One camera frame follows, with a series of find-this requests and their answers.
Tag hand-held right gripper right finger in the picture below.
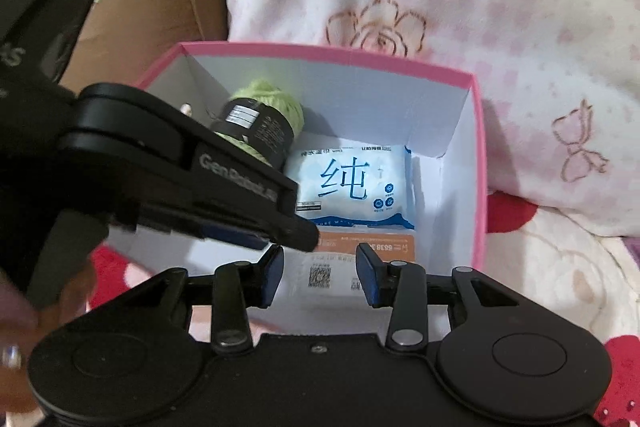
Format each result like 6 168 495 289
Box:
356 243 523 353

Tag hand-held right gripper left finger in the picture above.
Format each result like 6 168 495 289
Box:
116 245 286 355

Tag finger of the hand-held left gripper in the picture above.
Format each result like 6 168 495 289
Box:
195 213 320 253

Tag orange white labelled packet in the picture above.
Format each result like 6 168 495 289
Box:
282 229 417 298

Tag blue white wet wipes packet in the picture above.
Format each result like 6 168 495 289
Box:
282 144 417 232

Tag green yarn ball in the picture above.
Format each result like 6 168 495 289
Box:
210 78 307 170

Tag pink cardboard box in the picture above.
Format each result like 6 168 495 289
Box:
90 39 488 343

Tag person's left hand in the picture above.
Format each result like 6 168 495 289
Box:
0 267 98 400

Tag red bear printed blanket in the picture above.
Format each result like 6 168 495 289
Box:
0 192 640 427

